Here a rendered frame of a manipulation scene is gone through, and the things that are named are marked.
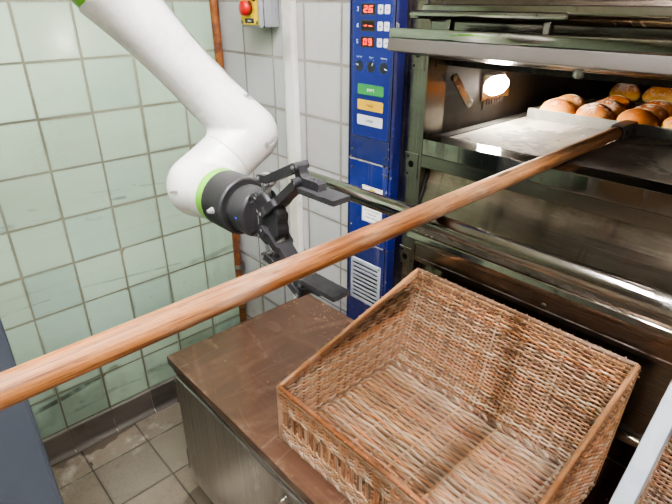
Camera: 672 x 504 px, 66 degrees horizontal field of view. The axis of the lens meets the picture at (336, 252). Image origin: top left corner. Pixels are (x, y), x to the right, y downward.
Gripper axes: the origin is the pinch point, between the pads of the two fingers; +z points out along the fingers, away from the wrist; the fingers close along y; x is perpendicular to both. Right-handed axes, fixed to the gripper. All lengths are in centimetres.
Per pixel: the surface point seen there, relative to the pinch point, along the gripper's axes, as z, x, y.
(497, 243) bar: 11.3, -21.1, 2.2
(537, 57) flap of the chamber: 1.6, -43.6, -20.6
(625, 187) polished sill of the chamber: 15, -58, 2
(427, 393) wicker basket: -14, -45, 60
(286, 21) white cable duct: -81, -58, -24
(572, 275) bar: 22.5, -20.7, 2.9
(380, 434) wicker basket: -13, -26, 60
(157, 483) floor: -87, 1, 119
